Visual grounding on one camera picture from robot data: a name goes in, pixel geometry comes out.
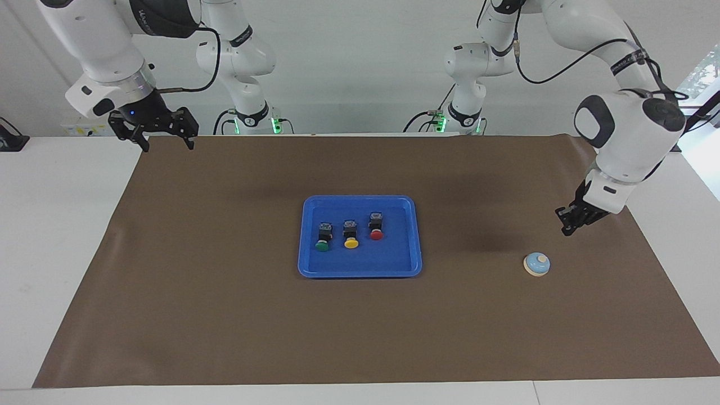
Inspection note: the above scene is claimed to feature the blue service bell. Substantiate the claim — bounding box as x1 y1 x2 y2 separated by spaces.
523 252 551 278

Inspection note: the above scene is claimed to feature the green push button switch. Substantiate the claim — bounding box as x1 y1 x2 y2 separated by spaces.
314 222 334 252

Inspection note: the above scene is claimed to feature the blue plastic tray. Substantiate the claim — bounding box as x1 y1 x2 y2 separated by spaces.
297 195 423 279

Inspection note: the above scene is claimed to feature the black table clamp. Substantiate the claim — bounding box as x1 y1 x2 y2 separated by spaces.
0 116 30 152

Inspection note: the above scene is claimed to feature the window with greenery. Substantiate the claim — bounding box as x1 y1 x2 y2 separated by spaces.
678 48 720 105

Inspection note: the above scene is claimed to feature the brown table mat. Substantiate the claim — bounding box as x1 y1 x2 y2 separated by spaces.
32 133 720 389

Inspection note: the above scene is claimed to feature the black right base cable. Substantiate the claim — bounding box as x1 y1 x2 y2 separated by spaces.
213 109 237 136

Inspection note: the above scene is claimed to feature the black base cable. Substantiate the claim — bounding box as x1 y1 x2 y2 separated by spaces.
213 109 237 136
403 84 456 134

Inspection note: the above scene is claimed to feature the white wall socket box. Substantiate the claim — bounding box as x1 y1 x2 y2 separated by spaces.
61 115 113 137

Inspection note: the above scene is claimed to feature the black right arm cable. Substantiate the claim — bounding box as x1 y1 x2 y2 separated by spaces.
155 25 221 92

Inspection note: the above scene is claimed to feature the black camera stand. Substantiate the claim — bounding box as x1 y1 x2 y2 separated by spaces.
669 90 720 152

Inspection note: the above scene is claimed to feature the black left base cable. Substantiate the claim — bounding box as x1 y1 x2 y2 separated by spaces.
403 84 456 134

